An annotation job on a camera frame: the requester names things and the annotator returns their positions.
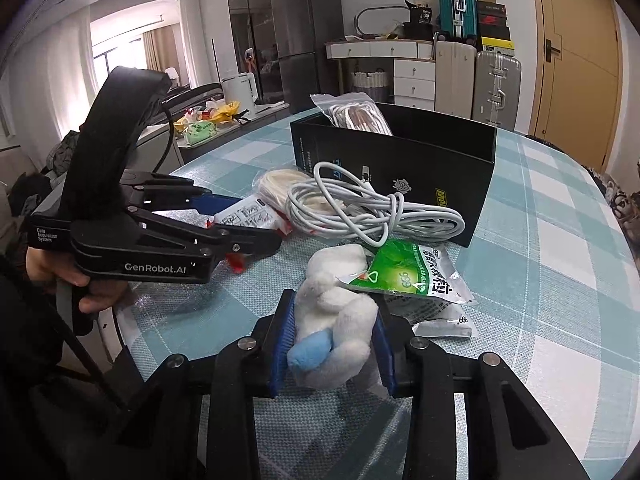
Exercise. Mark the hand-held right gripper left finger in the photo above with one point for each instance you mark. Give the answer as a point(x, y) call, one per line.
point(281, 345)

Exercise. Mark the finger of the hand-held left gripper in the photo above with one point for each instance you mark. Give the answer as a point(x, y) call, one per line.
point(212, 205)
point(240, 242)

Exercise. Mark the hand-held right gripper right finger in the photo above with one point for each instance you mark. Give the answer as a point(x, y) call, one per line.
point(386, 360)

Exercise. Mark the white and red packet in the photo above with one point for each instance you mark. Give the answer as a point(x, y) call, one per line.
point(250, 215)

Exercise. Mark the white and blue plush toy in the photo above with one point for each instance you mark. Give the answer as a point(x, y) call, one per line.
point(345, 330)

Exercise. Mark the person's left forearm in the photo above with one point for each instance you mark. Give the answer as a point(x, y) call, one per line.
point(25, 320)

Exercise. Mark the person's left hand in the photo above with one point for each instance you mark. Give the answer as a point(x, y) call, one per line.
point(52, 265)

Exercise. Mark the pile of dark clothes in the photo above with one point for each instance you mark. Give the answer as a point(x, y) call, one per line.
point(62, 152)

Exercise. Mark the green and white pack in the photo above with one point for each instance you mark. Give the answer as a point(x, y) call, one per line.
point(200, 132)

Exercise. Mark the green snack packet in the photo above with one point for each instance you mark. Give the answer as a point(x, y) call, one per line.
point(405, 270)

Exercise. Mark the yellow plastic bag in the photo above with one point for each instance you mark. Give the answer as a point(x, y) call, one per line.
point(227, 111)

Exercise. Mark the white sheer curtain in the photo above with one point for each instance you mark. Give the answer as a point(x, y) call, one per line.
point(55, 75)

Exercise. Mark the white electric kettle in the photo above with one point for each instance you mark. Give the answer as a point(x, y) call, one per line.
point(240, 90)

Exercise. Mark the grey refrigerator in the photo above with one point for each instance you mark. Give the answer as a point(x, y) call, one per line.
point(305, 35)

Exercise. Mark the woven basket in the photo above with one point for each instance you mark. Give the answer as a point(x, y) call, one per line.
point(369, 87)

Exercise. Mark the black cardboard box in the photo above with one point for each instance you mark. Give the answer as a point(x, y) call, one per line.
point(440, 170)

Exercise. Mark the white drawer cabinet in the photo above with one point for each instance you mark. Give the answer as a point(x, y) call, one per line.
point(415, 80)

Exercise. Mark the metal oval rack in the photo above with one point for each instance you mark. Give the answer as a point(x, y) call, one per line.
point(380, 19)

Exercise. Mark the cream suitcase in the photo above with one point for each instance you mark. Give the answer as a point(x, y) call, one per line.
point(455, 80)

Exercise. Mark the small black box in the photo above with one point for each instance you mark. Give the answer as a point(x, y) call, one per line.
point(419, 22)

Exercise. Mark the silver suitcase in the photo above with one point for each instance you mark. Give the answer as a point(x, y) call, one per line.
point(497, 90)

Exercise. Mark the teal suitcase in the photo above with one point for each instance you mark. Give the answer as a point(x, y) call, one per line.
point(457, 5)

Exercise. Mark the yellow and black box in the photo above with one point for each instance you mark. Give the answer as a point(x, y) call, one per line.
point(497, 40)

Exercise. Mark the black shoe box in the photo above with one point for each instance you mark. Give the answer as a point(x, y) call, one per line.
point(491, 14)

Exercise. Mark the wooden door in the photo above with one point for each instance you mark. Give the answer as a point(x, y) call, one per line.
point(580, 60)

